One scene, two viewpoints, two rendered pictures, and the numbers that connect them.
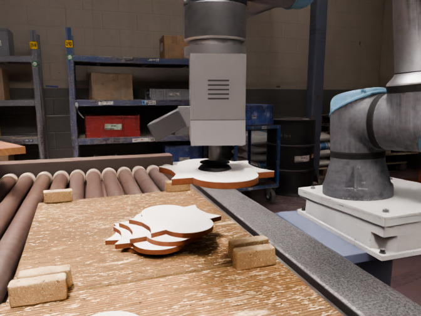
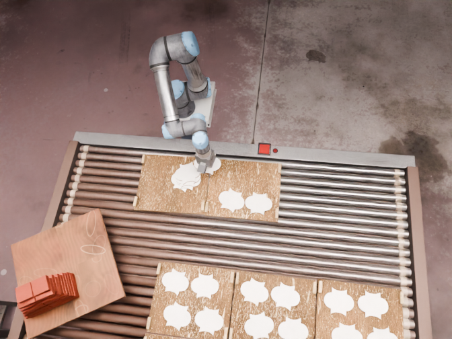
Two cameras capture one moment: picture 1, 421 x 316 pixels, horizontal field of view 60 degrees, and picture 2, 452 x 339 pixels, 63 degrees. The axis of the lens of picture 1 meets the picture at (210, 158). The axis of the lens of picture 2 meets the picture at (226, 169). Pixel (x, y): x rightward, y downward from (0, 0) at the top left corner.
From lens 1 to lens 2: 1.89 m
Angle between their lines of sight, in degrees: 67
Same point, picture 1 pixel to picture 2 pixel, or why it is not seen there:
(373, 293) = (229, 147)
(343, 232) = not seen: hidden behind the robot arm
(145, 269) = (204, 186)
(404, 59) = (195, 85)
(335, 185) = (183, 115)
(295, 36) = not seen: outside the picture
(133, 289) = (210, 190)
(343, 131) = (179, 103)
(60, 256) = (187, 203)
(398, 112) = (198, 95)
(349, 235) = not seen: hidden behind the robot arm
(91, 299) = (210, 198)
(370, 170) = (190, 105)
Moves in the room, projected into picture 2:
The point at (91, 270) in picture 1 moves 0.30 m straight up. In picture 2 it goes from (198, 197) to (190, 178)
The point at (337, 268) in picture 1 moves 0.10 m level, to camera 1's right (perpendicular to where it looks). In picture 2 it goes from (217, 146) to (224, 133)
